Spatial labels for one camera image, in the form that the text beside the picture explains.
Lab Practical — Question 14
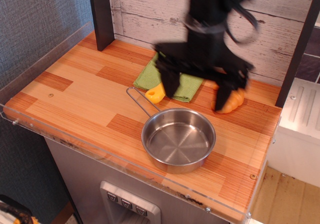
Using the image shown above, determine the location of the dark left shelf post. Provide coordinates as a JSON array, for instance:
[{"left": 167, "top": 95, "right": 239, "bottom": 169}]
[{"left": 90, "top": 0, "right": 115, "bottom": 51}]

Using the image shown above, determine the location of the orange toy croissant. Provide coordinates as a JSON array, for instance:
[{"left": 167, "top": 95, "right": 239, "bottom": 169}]
[{"left": 211, "top": 68, "right": 247, "bottom": 114}]

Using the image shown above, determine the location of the dark right shelf post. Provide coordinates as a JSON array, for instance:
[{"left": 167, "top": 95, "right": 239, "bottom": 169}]
[{"left": 275, "top": 0, "right": 320, "bottom": 108}]

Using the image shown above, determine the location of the silver dispenser button panel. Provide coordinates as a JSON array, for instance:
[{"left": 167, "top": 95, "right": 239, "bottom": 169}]
[{"left": 100, "top": 181, "right": 162, "bottom": 224}]

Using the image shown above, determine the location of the orange black object bottom left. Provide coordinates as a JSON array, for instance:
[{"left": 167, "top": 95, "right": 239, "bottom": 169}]
[{"left": 0, "top": 202, "right": 39, "bottom": 224}]

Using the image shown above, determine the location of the yellow handled toy knife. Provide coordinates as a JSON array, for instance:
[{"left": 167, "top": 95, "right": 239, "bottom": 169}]
[{"left": 145, "top": 82, "right": 166, "bottom": 104}]

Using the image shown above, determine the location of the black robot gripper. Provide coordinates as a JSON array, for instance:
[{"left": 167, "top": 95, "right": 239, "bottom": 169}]
[{"left": 155, "top": 15, "right": 254, "bottom": 111}]

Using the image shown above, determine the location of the dark shelf post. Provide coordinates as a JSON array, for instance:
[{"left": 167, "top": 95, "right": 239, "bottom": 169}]
[
  {"left": 90, "top": 0, "right": 115, "bottom": 51},
  {"left": 275, "top": 0, "right": 320, "bottom": 108}
]

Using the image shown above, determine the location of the green cloth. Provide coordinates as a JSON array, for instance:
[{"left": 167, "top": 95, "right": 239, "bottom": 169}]
[{"left": 133, "top": 53, "right": 203, "bottom": 102}]

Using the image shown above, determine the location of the white cabinet at right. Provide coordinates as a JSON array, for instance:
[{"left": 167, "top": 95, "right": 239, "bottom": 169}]
[{"left": 267, "top": 78, "right": 320, "bottom": 187}]

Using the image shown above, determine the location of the clear acrylic table guard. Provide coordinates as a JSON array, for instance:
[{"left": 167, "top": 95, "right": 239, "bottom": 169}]
[{"left": 1, "top": 26, "right": 281, "bottom": 224}]

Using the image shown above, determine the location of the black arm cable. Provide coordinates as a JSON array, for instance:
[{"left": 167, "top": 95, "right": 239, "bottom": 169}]
[{"left": 226, "top": 5, "right": 260, "bottom": 45}]

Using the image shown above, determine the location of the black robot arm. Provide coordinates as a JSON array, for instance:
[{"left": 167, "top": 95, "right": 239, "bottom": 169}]
[{"left": 155, "top": 0, "right": 257, "bottom": 113}]

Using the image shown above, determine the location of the stainless steel pot with handle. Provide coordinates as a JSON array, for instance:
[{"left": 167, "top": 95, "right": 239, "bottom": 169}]
[{"left": 126, "top": 87, "right": 217, "bottom": 174}]

